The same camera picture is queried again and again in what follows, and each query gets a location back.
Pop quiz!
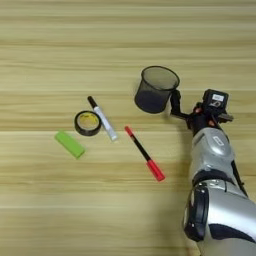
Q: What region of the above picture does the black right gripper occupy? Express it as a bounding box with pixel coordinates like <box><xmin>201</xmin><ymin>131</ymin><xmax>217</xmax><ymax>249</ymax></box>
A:
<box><xmin>169</xmin><ymin>88</ymin><xmax>235</xmax><ymax>136</ymax></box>

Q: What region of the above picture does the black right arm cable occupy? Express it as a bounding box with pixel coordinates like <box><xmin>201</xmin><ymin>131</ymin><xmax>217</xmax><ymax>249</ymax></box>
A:
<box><xmin>231</xmin><ymin>159</ymin><xmax>250</xmax><ymax>198</ymax></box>

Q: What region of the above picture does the green rectangular block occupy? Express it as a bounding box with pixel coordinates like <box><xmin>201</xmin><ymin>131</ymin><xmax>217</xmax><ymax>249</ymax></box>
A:
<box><xmin>54</xmin><ymin>130</ymin><xmax>86</xmax><ymax>160</ymax></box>

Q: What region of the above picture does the black adhesive tape roll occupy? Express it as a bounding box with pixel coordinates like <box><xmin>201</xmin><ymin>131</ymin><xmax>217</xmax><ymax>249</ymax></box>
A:
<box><xmin>73</xmin><ymin>110</ymin><xmax>103</xmax><ymax>137</ymax></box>

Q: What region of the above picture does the black mesh pen cup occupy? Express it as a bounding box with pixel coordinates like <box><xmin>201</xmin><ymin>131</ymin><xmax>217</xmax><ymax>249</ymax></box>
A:
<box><xmin>134</xmin><ymin>65</ymin><xmax>181</xmax><ymax>114</ymax></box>

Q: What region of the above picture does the red and black pen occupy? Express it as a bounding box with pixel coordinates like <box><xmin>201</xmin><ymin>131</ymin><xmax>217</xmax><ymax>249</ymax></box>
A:
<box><xmin>124</xmin><ymin>125</ymin><xmax>166</xmax><ymax>183</ymax></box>

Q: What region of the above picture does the white marker with black cap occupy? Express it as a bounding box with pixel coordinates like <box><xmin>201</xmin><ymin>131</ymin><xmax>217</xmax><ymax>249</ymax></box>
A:
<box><xmin>87</xmin><ymin>95</ymin><xmax>119</xmax><ymax>142</ymax></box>

